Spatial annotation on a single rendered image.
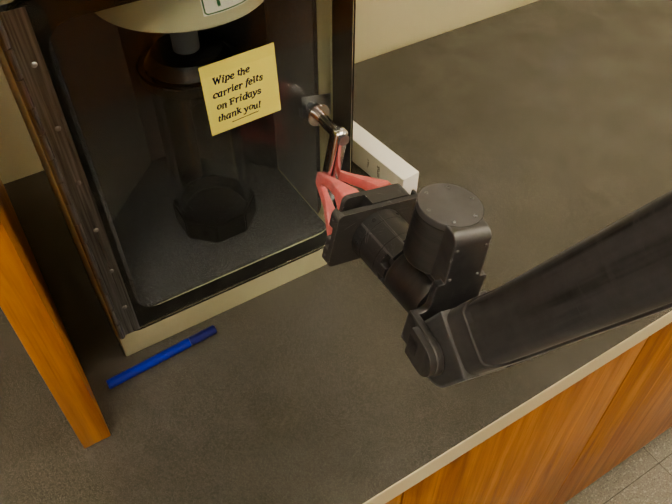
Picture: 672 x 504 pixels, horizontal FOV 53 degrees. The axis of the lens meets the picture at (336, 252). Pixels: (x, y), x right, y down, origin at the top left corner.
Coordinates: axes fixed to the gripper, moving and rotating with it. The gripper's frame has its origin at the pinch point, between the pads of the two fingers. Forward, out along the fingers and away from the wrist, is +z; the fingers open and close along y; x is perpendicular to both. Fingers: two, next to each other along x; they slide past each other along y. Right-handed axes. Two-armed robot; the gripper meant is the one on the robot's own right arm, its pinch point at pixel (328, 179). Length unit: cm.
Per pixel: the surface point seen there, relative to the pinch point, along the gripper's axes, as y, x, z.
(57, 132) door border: 26.2, -7.9, 4.1
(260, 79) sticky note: 7.4, -10.5, 4.1
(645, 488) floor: -96, 96, -28
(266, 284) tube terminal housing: 2.3, 19.9, 5.1
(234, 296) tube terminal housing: 6.8, 20.3, 5.1
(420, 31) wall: -54, 10, 48
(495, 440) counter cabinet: -20.3, 32.9, -22.0
